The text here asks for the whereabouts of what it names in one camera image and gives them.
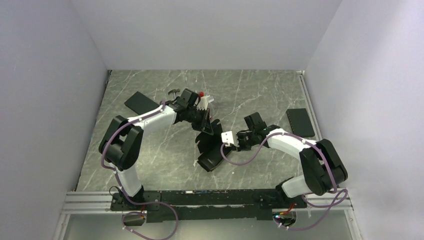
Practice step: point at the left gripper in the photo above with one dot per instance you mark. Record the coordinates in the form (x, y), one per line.
(207, 127)

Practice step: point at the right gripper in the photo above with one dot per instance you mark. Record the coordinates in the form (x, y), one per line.
(240, 147)

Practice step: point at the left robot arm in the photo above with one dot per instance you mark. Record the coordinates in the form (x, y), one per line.
(121, 143)

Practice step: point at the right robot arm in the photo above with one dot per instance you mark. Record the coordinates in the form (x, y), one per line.
(322, 167)

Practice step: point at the black flat box left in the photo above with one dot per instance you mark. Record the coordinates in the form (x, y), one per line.
(140, 103)

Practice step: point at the hammer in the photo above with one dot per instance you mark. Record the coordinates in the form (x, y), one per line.
(174, 92)

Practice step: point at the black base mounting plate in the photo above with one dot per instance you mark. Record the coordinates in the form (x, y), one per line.
(168, 205)

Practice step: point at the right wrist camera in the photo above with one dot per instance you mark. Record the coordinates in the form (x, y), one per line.
(229, 139)

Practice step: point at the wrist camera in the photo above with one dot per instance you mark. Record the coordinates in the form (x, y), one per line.
(204, 101)
(229, 139)

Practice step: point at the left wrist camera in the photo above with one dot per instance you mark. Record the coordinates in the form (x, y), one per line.
(204, 101)

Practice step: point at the black switch box right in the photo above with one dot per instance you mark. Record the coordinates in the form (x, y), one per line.
(300, 123)

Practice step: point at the aluminium frame rail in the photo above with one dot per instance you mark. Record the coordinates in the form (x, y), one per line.
(98, 202)

